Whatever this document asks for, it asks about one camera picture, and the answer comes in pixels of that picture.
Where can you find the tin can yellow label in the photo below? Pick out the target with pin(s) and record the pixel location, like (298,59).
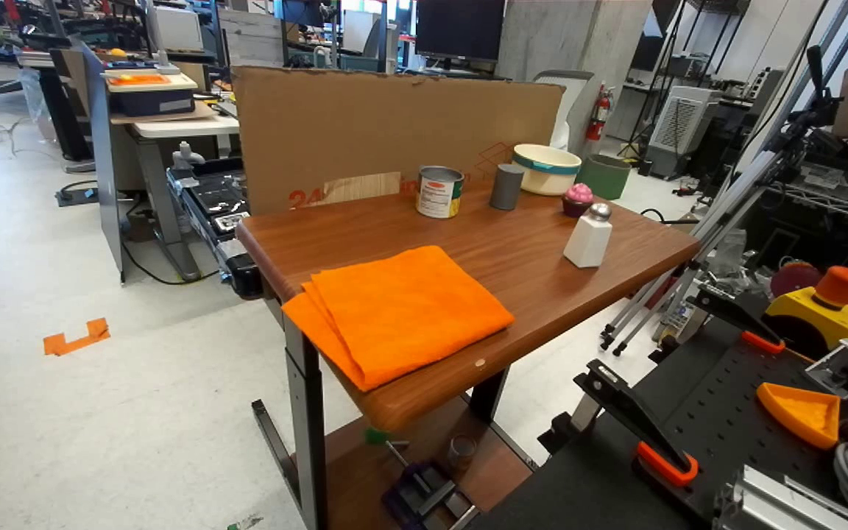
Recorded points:
(440,191)

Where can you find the yellow emergency stop button box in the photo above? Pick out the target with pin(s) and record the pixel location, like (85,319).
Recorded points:
(824,312)

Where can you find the orange folded cloth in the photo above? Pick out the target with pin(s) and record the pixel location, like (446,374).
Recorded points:
(400,312)

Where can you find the grey plastic cup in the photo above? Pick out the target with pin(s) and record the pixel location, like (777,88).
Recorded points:
(507,185)

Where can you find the aluminium extrusion bar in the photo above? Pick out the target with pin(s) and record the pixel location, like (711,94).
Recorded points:
(787,500)

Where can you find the green bin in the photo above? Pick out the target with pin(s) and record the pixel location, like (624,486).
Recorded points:
(606,176)

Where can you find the red fire extinguisher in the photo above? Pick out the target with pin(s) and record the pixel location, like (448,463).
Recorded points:
(599,116)

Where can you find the orange plastic wedge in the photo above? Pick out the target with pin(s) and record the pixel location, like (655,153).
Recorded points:
(802,410)

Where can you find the white salt cellar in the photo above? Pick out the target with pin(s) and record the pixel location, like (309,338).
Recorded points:
(587,238)

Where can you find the pink cupcake toy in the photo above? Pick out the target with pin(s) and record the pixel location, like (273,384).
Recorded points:
(578,201)

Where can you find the white pot teal rim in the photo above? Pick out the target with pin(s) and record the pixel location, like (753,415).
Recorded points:
(547,168)

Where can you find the black computer monitor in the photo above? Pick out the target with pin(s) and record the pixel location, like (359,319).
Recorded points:
(460,28)

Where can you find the brown cardboard panel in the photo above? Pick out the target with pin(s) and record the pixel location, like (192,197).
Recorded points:
(366,126)

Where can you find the orange topped dark box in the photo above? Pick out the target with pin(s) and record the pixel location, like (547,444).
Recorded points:
(150,88)

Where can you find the grey office desk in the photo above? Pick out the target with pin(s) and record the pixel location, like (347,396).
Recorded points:
(164,147)

